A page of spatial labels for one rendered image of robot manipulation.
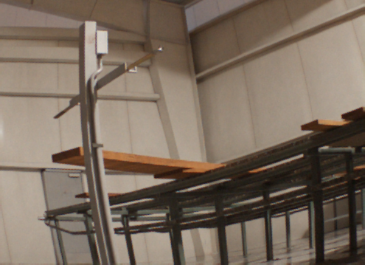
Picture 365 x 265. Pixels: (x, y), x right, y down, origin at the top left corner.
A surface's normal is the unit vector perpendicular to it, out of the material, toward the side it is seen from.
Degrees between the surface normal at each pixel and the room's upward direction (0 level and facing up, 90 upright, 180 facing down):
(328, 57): 88
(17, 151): 93
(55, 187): 90
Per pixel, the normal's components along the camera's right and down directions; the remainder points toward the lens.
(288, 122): -0.80, 0.03
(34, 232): 0.64, -0.19
